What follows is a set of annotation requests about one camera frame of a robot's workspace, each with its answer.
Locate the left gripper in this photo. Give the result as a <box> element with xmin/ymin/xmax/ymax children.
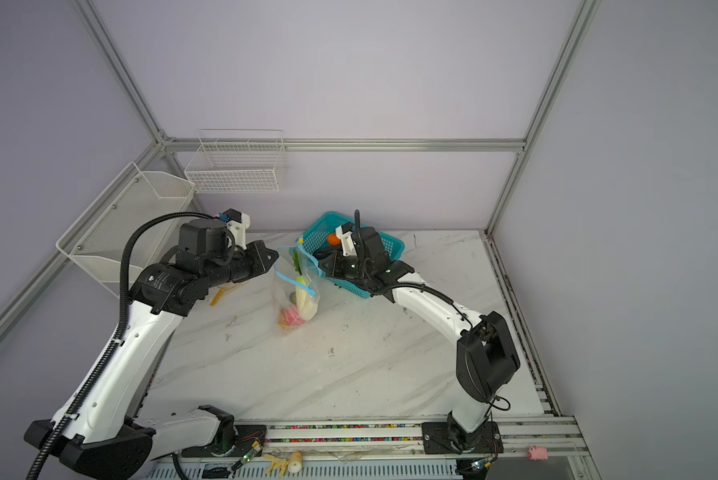
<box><xmin>204</xmin><ymin>240</ymin><xmax>279</xmax><ymax>290</ymax></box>

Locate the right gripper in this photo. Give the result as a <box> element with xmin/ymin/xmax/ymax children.
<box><xmin>316</xmin><ymin>252</ymin><xmax>371</xmax><ymax>281</ymax></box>

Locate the clear zip top bag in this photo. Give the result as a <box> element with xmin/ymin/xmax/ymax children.
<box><xmin>272</xmin><ymin>238</ymin><xmax>321</xmax><ymax>332</ymax></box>

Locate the white toy radish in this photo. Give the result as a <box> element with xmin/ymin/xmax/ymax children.
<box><xmin>293</xmin><ymin>246</ymin><xmax>320</xmax><ymax>322</ymax></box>

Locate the pink toy fruit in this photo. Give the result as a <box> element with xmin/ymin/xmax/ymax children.
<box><xmin>278</xmin><ymin>305</ymin><xmax>306</xmax><ymax>329</ymax></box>

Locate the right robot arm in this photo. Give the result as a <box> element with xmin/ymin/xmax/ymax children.
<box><xmin>313</xmin><ymin>222</ymin><xmax>521</xmax><ymax>440</ymax></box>

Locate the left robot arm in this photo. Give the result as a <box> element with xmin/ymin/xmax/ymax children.
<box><xmin>24</xmin><ymin>209</ymin><xmax>278</xmax><ymax>479</ymax></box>

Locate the orange toy fruit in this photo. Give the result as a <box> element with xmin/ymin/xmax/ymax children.
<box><xmin>327</xmin><ymin>233</ymin><xmax>341</xmax><ymax>246</ymax></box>

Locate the teal plastic basket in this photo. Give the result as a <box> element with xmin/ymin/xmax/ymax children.
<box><xmin>302</xmin><ymin>212</ymin><xmax>414</xmax><ymax>299</ymax></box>

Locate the white mesh upper shelf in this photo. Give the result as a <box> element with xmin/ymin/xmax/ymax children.
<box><xmin>56</xmin><ymin>163</ymin><xmax>195</xmax><ymax>296</ymax></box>

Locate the wooden toy figure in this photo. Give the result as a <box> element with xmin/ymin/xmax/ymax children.
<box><xmin>263</xmin><ymin>451</ymin><xmax>303</xmax><ymax>478</ymax></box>

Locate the pink toy pig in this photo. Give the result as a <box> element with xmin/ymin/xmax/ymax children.
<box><xmin>527</xmin><ymin>445</ymin><xmax>549</xmax><ymax>461</ymax></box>

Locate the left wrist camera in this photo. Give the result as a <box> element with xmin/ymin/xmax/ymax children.
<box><xmin>218</xmin><ymin>209</ymin><xmax>251</xmax><ymax>249</ymax></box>

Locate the white wire basket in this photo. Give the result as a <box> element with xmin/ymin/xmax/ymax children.
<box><xmin>185</xmin><ymin>129</ymin><xmax>289</xmax><ymax>194</ymax></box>

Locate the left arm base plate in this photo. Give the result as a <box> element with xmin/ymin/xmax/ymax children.
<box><xmin>180</xmin><ymin>424</ymin><xmax>268</xmax><ymax>458</ymax></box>

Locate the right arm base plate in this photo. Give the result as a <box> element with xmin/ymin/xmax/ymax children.
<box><xmin>421</xmin><ymin>420</ymin><xmax>504</xmax><ymax>455</ymax></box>

